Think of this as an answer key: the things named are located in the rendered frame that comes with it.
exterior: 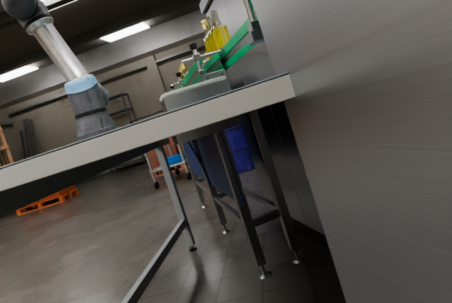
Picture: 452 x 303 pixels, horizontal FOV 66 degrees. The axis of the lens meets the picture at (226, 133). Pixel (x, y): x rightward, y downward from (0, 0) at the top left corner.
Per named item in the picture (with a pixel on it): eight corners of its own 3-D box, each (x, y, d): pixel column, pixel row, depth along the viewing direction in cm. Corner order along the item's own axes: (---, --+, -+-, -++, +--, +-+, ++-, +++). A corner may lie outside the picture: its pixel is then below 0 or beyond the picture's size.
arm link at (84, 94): (70, 116, 126) (57, 80, 125) (79, 116, 140) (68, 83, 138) (103, 106, 128) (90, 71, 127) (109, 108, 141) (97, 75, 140)
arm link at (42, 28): (84, 118, 139) (-4, -3, 132) (92, 118, 153) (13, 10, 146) (110, 101, 140) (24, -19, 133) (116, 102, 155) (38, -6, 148)
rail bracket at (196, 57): (229, 66, 134) (219, 35, 134) (187, 79, 131) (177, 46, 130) (227, 68, 137) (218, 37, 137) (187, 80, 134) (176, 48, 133)
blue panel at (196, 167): (282, 192, 148) (251, 95, 146) (244, 207, 145) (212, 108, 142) (212, 165, 303) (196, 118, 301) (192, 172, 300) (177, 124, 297)
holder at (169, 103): (249, 96, 117) (243, 73, 116) (171, 121, 111) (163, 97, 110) (237, 102, 133) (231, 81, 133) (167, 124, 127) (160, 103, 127)
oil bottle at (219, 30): (240, 68, 146) (224, 18, 145) (227, 72, 145) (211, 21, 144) (237, 71, 152) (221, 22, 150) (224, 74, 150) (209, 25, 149)
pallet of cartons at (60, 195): (39, 205, 821) (29, 178, 817) (81, 192, 805) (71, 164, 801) (15, 217, 743) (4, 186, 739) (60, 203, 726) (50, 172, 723)
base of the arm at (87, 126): (72, 145, 126) (63, 118, 125) (85, 141, 141) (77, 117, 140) (114, 131, 127) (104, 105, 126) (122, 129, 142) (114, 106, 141)
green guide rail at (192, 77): (206, 75, 137) (200, 55, 136) (204, 75, 137) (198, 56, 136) (172, 110, 307) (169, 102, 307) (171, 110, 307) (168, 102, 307)
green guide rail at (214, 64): (224, 70, 138) (218, 50, 138) (222, 71, 138) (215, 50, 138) (180, 108, 309) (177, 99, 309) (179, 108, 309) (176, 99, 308)
